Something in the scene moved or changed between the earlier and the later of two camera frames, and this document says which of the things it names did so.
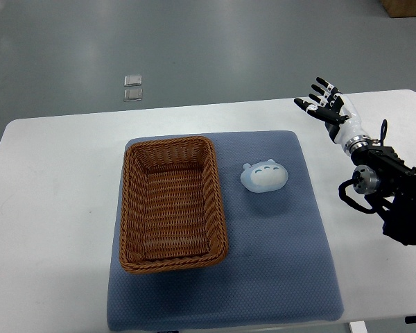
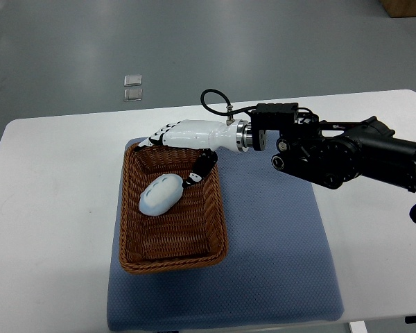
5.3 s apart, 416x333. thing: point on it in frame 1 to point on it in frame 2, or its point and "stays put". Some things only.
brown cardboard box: x=406 y=8 stays put
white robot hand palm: x=351 y=129 to x=197 y=133
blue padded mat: x=279 y=272 stays put
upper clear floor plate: x=133 y=80 stays put
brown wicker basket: x=172 y=213 stays put
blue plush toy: x=263 y=177 to x=160 y=193
